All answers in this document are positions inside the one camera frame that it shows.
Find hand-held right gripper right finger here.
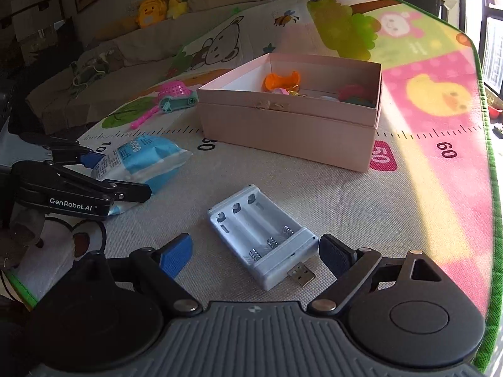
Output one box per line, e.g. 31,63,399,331
308,234,445,315

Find pink plastic scoop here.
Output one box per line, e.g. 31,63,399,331
131,108,160,128

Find beige sofa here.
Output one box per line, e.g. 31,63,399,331
27,0,276,134

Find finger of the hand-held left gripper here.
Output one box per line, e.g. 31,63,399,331
24,134,105,168
12,161,152,205

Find teal plastic toy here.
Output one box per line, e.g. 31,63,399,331
159,95,198,114

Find white battery charger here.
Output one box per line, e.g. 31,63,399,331
207,184,320,292

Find pink cardboard box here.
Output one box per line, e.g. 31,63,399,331
196,53,384,172

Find printed cartoon play mat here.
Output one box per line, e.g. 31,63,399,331
0,0,503,374

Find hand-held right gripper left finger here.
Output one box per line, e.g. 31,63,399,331
79,233,200,315

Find blue and white packet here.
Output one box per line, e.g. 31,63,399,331
91,135,193,216

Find pink plastic basket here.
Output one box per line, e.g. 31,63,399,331
158,82,192,99

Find orange pumpkin bowl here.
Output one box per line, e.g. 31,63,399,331
263,71,301,93

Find dark furniture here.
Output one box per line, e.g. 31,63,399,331
0,0,80,71

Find small yellow plush toy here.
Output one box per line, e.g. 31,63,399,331
159,0,188,19

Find yellow duck plush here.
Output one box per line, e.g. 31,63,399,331
135,0,168,29

